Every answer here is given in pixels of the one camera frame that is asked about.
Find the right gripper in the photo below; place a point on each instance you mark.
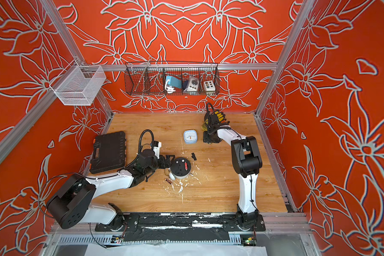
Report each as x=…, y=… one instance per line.
x=205, y=137

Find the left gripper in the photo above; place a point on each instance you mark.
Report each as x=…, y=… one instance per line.
x=167, y=165

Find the white twin-bell alarm clock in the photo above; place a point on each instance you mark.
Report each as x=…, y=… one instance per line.
x=177, y=169

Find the light blue square alarm clock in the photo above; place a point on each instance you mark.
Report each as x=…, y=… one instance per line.
x=190, y=137

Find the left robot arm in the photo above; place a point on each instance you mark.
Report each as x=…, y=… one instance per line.
x=73, y=203

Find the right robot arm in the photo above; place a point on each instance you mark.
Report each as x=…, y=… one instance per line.
x=246, y=161

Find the yellow work glove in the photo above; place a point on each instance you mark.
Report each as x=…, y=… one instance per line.
x=219, y=119

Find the white button box in basket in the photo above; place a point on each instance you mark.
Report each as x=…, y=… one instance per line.
x=209, y=87

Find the white grey device in basket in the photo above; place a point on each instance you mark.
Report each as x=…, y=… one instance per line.
x=192, y=85

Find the black plastic tool case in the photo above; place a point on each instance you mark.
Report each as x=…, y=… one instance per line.
x=109, y=152

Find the blue white item in basket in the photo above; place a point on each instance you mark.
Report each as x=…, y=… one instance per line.
x=172, y=83

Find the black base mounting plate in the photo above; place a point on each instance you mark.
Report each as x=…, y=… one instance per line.
x=182, y=227

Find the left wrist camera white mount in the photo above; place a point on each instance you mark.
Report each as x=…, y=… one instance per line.
x=156, y=146

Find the black wire wall basket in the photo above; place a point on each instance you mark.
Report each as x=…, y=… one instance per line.
x=147, y=79

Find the clear plastic wall bin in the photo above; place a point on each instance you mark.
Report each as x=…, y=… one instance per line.
x=79, y=87

